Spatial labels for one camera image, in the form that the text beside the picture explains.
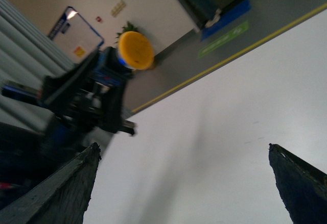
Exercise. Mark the blue floor mat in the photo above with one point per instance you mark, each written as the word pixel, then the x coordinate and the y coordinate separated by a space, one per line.
pixel 227 18

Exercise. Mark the white wall switch panel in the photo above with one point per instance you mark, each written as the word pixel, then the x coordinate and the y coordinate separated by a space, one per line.
pixel 118 8

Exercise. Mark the yellow mushroom push button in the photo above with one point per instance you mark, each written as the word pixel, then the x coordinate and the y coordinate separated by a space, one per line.
pixel 115 64

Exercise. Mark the blue framed notice board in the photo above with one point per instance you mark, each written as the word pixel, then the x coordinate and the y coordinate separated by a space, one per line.
pixel 74 35

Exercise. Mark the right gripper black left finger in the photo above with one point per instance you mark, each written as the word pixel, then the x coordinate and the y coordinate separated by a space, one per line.
pixel 61 198

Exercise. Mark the green floor sign sticker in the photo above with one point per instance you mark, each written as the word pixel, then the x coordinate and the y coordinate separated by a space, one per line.
pixel 240 29

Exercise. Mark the left potted plant gold pot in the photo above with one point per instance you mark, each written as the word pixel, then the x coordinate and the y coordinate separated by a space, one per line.
pixel 127 30

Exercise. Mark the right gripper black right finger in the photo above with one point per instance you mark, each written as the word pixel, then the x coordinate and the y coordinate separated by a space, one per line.
pixel 301 186

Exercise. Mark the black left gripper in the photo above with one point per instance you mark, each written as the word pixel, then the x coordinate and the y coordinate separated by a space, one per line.
pixel 80 106

